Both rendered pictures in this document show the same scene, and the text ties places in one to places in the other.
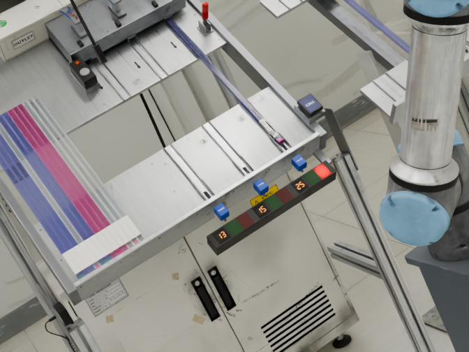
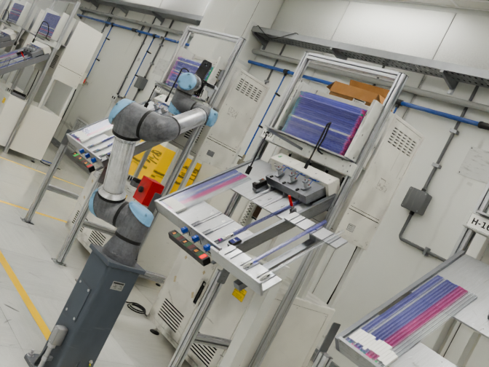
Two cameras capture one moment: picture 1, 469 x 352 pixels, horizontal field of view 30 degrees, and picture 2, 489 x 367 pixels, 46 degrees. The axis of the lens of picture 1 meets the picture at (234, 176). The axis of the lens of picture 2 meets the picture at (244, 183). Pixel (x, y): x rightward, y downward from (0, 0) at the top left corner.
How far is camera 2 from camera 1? 282 cm
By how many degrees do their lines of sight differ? 68
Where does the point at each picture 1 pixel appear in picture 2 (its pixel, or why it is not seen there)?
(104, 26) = (282, 180)
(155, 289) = (198, 267)
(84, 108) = (244, 191)
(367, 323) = not seen: outside the picture
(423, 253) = not seen: hidden behind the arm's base
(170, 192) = (196, 216)
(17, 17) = (284, 159)
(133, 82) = (259, 199)
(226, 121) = (233, 225)
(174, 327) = (188, 285)
